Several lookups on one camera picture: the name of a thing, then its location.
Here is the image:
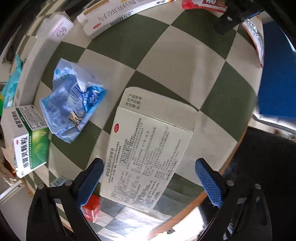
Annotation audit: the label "green white medicine box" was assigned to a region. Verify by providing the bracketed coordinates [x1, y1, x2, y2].
[1, 105, 50, 178]

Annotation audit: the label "white medicine instruction leaflet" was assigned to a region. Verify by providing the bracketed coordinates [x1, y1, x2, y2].
[100, 87, 198, 211]

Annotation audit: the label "red white snack wrapper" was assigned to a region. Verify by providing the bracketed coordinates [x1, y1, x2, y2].
[182, 1, 264, 67]

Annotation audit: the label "person's dark trouser legs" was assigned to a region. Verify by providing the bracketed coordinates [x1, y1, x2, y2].
[198, 128, 295, 240]

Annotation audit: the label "green white checkered table mat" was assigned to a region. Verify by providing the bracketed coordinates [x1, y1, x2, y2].
[4, 0, 265, 239]

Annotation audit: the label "blue seat chair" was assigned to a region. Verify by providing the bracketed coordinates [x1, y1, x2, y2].
[253, 21, 295, 135]

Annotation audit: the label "crumpled blue plastic wrapper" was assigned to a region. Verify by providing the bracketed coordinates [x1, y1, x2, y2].
[40, 58, 107, 143]

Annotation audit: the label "green blue snack bag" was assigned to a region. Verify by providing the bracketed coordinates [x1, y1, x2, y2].
[1, 55, 23, 110]

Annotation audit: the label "long white medicine box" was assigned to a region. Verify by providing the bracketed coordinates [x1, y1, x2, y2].
[14, 12, 74, 106]

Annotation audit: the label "white orange medicine box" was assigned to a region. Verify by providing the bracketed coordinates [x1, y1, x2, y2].
[76, 0, 169, 39]

